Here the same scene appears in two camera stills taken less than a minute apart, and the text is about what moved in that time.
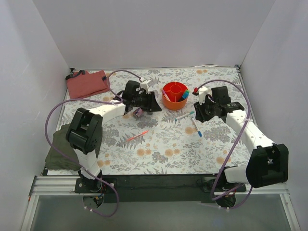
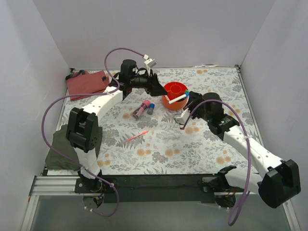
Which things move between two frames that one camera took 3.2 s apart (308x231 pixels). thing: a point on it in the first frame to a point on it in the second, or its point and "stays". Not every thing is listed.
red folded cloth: x=87 y=84 stays
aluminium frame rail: x=53 y=185 stays
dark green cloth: x=55 y=160 stays
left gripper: x=149 y=101 to x=151 y=82
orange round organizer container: x=174 y=96 stays
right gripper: x=200 y=111 to x=193 y=103
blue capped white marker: x=200 y=133 to x=185 y=96
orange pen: x=137 y=135 stays
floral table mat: x=171 y=142 stays
